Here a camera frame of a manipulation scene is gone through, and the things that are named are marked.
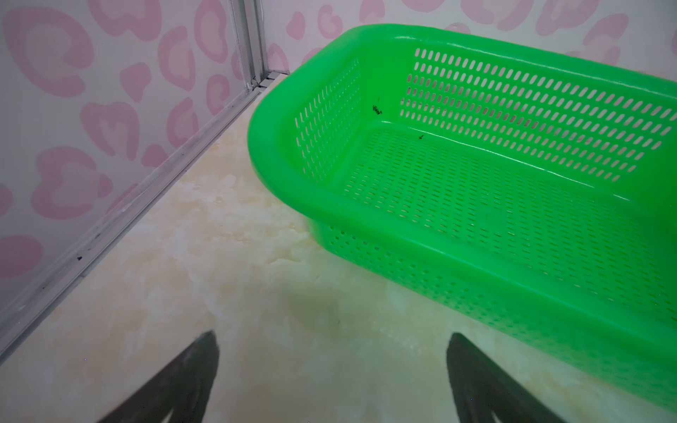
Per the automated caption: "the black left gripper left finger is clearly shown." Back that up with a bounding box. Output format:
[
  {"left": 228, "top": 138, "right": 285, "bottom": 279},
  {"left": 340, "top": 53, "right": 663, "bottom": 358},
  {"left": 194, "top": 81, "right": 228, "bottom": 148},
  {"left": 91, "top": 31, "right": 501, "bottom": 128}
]
[{"left": 101, "top": 331, "right": 220, "bottom": 422}]

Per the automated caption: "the aluminium frame rail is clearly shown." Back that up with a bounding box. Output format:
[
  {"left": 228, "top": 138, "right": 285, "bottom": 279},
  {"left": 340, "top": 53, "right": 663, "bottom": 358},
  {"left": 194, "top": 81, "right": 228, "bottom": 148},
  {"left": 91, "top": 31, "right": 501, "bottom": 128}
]
[{"left": 1, "top": 1, "right": 271, "bottom": 360}]

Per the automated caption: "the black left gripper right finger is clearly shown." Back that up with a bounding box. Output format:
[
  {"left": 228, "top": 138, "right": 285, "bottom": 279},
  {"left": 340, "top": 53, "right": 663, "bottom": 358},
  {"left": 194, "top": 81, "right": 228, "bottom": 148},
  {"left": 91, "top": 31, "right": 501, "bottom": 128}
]
[{"left": 446, "top": 332, "right": 564, "bottom": 423}]

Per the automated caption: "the green plastic basket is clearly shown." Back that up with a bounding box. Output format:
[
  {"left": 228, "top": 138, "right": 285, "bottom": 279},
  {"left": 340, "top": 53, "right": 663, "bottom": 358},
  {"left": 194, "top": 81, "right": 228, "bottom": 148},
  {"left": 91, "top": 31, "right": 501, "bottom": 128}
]
[{"left": 248, "top": 24, "right": 676, "bottom": 410}]

